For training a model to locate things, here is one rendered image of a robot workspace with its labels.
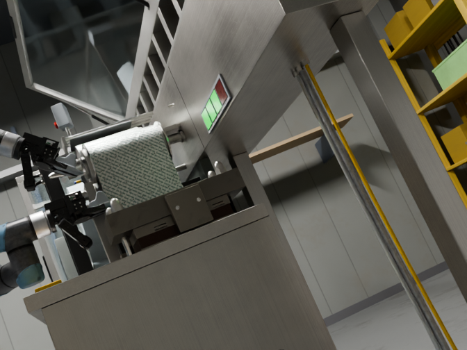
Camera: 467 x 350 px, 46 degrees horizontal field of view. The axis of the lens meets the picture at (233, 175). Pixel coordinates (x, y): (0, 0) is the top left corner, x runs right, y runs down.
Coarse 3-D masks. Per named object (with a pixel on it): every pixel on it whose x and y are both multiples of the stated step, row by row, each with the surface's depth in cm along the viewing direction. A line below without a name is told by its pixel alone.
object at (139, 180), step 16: (144, 160) 175; (160, 160) 176; (112, 176) 171; (128, 176) 172; (144, 176) 173; (160, 176) 175; (176, 176) 176; (112, 192) 169; (128, 192) 170; (144, 192) 172; (160, 192) 173
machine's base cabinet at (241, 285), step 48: (240, 240) 148; (96, 288) 135; (144, 288) 138; (192, 288) 141; (240, 288) 144; (288, 288) 148; (96, 336) 132; (144, 336) 135; (192, 336) 138; (240, 336) 141; (288, 336) 144
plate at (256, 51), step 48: (192, 0) 140; (240, 0) 117; (288, 0) 103; (336, 0) 106; (192, 48) 151; (240, 48) 124; (288, 48) 119; (336, 48) 133; (192, 96) 165; (240, 96) 137; (288, 96) 155; (192, 144) 181; (240, 144) 186
